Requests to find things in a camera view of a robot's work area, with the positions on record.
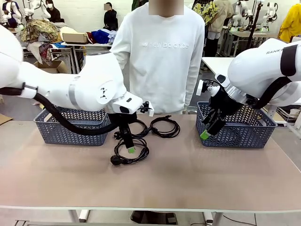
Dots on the patterned clothes pile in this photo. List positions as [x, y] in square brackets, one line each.
[40, 29]

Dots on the seated person in black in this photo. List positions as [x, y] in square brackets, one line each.
[110, 18]

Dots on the grey-blue plastic lattice basket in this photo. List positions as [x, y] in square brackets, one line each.
[235, 139]
[70, 139]

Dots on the flat cardboard piece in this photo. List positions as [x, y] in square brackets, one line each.
[5, 120]

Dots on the person in white sweatshirt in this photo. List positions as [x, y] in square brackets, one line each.
[160, 70]

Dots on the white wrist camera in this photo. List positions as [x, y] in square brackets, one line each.
[199, 88]
[150, 111]

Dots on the grey background table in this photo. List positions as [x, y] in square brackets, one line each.
[240, 35]

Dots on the open cardboard box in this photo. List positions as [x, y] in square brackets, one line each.
[54, 64]

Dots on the white side table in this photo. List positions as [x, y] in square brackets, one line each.
[216, 67]

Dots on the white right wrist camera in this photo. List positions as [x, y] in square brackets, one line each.
[199, 88]

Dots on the person in dark clothes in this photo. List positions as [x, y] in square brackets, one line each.
[54, 14]

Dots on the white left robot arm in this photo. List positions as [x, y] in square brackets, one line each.
[89, 82]

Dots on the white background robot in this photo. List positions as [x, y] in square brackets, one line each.
[270, 16]
[241, 11]
[9, 11]

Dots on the white table frame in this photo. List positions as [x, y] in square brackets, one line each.
[75, 215]

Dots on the person in yellow jacket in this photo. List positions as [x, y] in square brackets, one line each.
[291, 23]

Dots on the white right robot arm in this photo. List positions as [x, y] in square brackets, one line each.
[254, 70]

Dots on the flat cardboard box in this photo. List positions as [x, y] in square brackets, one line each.
[75, 37]

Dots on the blue clothes heap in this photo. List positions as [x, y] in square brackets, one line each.
[101, 36]

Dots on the white clothes table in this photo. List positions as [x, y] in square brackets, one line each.
[94, 45]

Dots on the person in yellow floral shirt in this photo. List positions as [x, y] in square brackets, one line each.
[209, 11]

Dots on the black tripod stand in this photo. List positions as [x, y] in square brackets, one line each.
[254, 28]

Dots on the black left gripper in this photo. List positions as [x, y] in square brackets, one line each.
[122, 120]

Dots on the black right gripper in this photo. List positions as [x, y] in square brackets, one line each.
[221, 101]

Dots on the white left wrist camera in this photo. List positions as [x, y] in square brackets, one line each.
[150, 111]

